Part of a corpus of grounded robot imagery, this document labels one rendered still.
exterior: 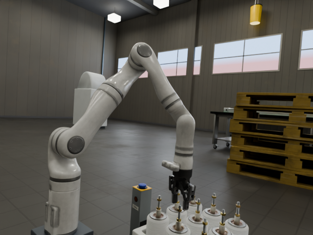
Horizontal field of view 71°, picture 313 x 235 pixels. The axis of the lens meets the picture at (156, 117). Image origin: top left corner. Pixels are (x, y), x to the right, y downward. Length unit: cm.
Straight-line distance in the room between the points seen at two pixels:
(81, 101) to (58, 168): 625
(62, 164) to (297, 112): 243
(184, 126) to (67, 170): 41
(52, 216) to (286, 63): 796
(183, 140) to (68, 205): 43
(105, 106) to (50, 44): 1046
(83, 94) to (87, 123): 619
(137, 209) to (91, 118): 59
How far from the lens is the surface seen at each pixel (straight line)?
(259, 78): 836
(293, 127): 275
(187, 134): 81
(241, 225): 107
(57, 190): 75
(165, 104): 83
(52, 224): 79
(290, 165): 279
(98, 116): 74
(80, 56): 1179
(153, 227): 101
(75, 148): 71
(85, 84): 693
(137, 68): 89
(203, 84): 914
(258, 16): 850
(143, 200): 114
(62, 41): 1145
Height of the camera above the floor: 71
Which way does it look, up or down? 2 degrees down
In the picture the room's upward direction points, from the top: 4 degrees clockwise
